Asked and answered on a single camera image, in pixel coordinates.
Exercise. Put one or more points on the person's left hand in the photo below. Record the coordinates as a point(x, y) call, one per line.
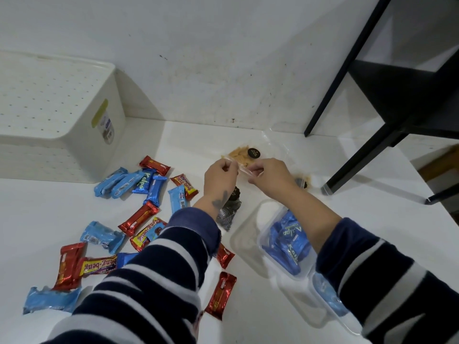
point(218, 182)

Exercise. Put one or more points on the person's right hand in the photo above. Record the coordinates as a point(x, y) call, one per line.
point(274, 179)

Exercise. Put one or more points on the clear bag of yellow nuts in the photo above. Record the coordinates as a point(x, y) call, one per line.
point(305, 179)

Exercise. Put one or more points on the clear bag of dark cookies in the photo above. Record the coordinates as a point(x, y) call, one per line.
point(227, 214)

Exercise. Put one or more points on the clear bag of orange crackers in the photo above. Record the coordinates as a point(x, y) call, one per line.
point(240, 155)

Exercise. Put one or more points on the stack of dark blue packets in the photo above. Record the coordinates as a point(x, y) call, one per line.
point(287, 243)

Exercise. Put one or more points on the pile of snack bars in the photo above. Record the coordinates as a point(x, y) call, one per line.
point(154, 164)

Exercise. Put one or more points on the white perforated storage basket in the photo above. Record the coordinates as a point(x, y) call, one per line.
point(46, 100)

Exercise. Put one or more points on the person's right forearm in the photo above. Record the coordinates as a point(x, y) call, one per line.
point(387, 283)

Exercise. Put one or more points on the person's left forearm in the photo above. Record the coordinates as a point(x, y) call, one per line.
point(154, 283)

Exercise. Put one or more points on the black metal shelf rack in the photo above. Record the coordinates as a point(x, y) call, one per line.
point(394, 89)

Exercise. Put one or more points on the wooden side table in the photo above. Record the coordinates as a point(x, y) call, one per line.
point(441, 164)

